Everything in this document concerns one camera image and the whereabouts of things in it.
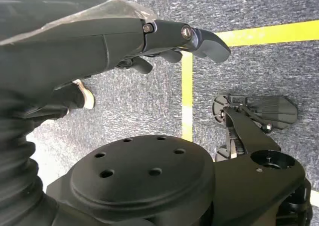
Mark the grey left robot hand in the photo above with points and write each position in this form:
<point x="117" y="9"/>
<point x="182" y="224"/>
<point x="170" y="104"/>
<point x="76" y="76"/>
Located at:
<point x="62" y="42"/>

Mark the person's foot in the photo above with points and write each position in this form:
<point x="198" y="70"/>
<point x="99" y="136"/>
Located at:
<point x="77" y="97"/>

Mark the yellow floor tape strip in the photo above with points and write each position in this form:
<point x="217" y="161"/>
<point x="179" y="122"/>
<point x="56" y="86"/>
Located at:
<point x="269" y="32"/>
<point x="187" y="92"/>
<point x="314" y="198"/>

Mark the black caster wheel with pedal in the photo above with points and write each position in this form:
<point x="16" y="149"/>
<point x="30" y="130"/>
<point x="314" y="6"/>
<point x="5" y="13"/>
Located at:
<point x="249" y="118"/>

